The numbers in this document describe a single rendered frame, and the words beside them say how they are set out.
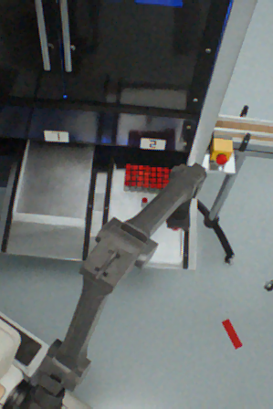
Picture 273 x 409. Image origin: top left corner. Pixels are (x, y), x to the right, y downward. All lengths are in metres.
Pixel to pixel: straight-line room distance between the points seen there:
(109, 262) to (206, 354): 1.65
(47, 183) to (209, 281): 1.17
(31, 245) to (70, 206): 0.20
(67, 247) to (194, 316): 1.06
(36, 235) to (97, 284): 0.81
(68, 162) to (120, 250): 0.94
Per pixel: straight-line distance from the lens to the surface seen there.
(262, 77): 3.49
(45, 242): 1.71
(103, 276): 0.92
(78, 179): 1.80
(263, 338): 2.62
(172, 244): 1.71
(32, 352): 1.44
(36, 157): 1.87
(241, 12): 1.29
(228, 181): 2.23
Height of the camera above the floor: 2.44
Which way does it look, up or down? 63 degrees down
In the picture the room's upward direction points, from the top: 8 degrees clockwise
